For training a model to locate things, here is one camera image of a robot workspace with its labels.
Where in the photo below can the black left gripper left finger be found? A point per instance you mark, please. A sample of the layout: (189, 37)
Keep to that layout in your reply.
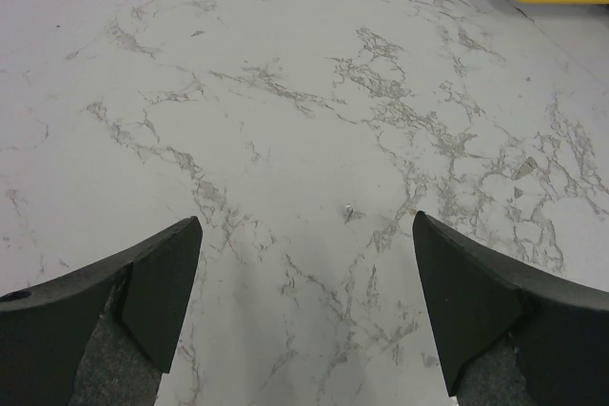
(104, 334)

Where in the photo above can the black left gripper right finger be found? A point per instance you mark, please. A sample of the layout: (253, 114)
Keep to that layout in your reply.
(506, 332)

